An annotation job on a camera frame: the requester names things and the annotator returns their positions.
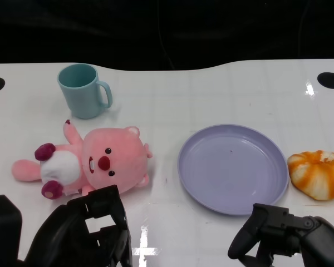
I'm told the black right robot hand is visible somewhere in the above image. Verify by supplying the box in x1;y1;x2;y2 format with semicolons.
227;202;334;267

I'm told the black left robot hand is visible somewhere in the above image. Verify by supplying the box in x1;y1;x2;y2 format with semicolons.
24;184;133;267

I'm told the pink plush beaver doll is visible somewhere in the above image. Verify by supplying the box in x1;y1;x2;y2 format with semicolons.
11;119;153;200

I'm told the purple plastic plate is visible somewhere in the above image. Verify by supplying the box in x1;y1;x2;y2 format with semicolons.
177;123;290;216

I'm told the orange white pumpkin toy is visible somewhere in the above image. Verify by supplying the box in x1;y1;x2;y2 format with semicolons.
287;150;334;201

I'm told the teal plastic mug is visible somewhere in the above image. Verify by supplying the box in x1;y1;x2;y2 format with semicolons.
57;63;113;120

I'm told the black backdrop cloth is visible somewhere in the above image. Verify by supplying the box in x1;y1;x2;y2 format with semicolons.
0;0;334;72

